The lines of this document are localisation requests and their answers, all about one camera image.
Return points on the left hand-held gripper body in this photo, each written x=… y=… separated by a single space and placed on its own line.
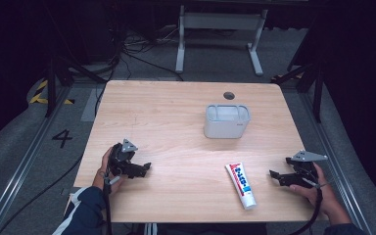
x=121 y=160

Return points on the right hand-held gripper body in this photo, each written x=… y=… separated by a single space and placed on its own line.
x=303 y=169

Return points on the person's left hand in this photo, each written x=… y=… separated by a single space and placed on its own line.
x=102 y=169

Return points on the person's right hand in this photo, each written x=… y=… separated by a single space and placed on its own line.
x=323 y=192

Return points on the white toothpaste tube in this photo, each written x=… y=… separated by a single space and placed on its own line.
x=241 y=184

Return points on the white table leg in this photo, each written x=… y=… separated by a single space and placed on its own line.
x=150 y=229

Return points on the white plastic container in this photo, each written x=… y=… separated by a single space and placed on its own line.
x=226 y=124

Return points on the black metal stand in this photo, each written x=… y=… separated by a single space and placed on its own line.
x=316 y=84
x=50 y=88

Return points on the yellow black hazard tape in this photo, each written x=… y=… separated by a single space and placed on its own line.
x=40 y=94

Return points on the grey metal desk frame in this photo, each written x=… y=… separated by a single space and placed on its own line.
x=220 y=21

